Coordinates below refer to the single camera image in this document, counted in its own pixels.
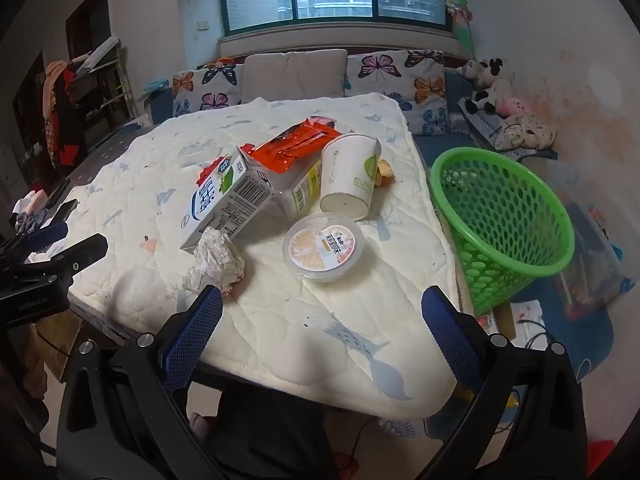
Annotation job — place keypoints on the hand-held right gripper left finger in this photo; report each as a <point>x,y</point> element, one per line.
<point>192,340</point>

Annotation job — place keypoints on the dark shelf rack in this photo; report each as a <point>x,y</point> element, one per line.
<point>105,90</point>

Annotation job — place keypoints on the blue white milk carton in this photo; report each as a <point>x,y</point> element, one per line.
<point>220,205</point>

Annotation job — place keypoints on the pink plush toy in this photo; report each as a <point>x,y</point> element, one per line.
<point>516,106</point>

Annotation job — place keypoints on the clear plastic storage box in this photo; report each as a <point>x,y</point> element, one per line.
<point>595,265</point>

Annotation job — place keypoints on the butterfly print pillow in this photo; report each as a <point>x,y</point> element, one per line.
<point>390,72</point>
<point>210,90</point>

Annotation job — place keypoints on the grey patterned sofa mat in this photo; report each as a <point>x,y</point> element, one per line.
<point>480,125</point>

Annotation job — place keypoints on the green wall decoration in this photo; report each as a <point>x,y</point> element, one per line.
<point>462,20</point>

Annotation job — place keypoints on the white quilted printed blanket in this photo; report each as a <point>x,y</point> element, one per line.
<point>300,320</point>

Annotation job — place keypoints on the person's dark trouser leg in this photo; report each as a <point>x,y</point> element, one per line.
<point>270,435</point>

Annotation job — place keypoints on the orange bread piece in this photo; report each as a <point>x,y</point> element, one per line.
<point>384,172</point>

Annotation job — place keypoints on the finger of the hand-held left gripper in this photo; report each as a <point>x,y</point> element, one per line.
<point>80,255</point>
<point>50,234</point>

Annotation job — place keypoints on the beige cushion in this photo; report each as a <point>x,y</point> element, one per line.
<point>295,77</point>

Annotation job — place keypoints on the hanging clothes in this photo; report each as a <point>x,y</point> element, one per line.
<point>60,115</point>

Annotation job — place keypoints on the round clear plastic container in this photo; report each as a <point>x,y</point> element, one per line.
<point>322,247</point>

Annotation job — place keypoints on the white tissue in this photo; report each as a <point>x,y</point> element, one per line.
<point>215,260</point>

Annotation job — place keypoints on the green plastic basket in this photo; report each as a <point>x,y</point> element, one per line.
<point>500,269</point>

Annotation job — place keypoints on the white paper cup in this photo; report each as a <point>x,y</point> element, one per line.
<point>350,175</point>

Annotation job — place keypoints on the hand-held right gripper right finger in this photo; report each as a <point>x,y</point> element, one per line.
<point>450,340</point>

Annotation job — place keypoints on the spotted cream cloth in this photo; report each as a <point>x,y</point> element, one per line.
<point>527,132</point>

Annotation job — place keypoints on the red snack packet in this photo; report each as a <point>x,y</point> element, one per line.
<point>290,145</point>

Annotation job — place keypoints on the black white cow plush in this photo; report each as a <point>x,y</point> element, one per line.
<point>482,70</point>
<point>482,100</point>

